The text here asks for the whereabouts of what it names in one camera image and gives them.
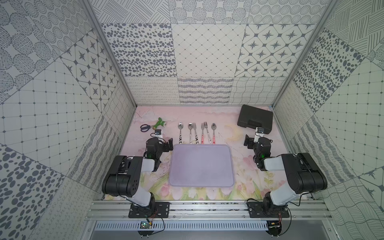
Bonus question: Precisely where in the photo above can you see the white Hello Kitty spoon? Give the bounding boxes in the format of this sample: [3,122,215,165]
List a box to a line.
[188,123,193,144]

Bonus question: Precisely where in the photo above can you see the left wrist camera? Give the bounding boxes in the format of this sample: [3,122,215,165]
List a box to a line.
[154,129,163,139]

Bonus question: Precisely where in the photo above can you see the cow pattern handle fork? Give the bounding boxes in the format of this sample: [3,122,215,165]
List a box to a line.
[193,123,199,144]

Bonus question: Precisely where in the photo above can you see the lavender plastic tray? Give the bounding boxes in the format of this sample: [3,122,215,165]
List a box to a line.
[169,144,235,188]

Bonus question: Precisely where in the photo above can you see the white slotted cable duct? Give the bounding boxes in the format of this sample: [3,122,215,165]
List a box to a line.
[95,220,268,231]

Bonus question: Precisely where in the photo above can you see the pink strawberry handle spoon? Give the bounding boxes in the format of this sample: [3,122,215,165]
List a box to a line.
[211,123,217,145]

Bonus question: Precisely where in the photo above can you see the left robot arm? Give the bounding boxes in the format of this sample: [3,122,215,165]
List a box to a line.
[102,137,174,211]

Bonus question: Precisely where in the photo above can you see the cow pattern handle spoon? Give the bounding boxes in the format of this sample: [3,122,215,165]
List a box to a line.
[178,122,184,144]

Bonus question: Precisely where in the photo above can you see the left green circuit board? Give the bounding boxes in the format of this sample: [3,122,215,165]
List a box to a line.
[140,221,152,229]

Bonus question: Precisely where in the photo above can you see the right circuit board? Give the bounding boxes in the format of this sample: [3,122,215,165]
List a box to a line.
[267,221,281,229]

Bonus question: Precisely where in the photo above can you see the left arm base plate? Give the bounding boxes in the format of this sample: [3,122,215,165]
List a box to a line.
[129,202,171,219]

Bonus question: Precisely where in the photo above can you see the aluminium mounting rail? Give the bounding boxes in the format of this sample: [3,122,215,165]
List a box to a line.
[86,200,332,221]

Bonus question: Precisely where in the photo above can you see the green handled tool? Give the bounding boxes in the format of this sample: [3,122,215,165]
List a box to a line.
[152,118,167,130]

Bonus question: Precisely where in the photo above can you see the blue handled scissors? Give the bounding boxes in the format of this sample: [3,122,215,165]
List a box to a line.
[140,124,152,133]

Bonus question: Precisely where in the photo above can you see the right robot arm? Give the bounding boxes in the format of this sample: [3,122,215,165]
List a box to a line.
[244,135,328,216]

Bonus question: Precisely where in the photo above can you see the white Hello Kitty fork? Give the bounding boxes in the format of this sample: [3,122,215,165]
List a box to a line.
[204,122,212,144]

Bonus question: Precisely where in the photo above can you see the pink strawberry handle fork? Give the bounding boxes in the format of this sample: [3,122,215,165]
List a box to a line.
[201,123,205,144]

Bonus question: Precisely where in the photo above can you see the black plastic tool case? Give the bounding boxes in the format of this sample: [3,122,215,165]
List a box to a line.
[237,105,273,134]

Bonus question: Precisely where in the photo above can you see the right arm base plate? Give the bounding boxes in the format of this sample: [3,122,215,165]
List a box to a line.
[246,201,291,219]

